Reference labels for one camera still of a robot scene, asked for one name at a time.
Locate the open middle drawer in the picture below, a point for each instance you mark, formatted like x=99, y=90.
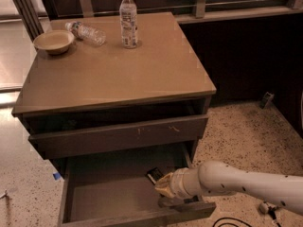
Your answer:
x=112, y=189

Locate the blue tape piece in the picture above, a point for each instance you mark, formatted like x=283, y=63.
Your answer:
x=57, y=175

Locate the small metal floor object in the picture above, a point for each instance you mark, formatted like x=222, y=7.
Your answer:
x=4, y=194

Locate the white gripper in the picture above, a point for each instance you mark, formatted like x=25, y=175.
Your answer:
x=180, y=183

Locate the beige paper bowl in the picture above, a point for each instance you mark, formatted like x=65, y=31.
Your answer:
x=54, y=42

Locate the upper drawer front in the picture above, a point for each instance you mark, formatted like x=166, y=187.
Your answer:
x=62, y=144

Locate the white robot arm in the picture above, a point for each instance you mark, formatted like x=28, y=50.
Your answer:
x=219, y=178

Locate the upright clear water bottle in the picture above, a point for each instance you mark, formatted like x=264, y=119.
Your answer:
x=128, y=23

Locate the lying clear water bottle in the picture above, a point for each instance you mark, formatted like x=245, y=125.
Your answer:
x=92, y=35

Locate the brown drawer cabinet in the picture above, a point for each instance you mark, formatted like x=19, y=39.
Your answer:
x=89, y=87

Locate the small dark wall fixture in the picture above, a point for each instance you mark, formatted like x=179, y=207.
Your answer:
x=266, y=99

